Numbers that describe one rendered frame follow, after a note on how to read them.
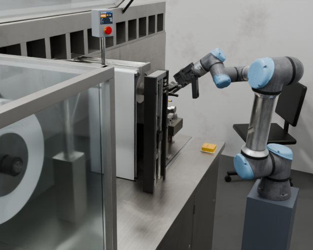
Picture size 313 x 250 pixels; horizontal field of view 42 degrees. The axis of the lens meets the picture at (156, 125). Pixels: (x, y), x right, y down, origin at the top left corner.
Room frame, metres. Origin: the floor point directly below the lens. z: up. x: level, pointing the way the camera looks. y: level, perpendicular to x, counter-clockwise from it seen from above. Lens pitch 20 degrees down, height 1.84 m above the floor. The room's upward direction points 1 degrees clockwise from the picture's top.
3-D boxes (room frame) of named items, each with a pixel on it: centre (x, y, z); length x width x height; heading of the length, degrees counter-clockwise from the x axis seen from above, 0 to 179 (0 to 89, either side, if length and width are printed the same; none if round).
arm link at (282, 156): (1.65, -0.54, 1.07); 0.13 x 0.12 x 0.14; 112
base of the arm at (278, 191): (1.65, -0.55, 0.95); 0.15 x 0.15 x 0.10
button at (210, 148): (2.13, -0.30, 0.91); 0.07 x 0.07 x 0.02; 68
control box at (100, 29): (1.56, 0.21, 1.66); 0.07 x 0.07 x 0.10; 43
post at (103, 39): (1.57, 0.21, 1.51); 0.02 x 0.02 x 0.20
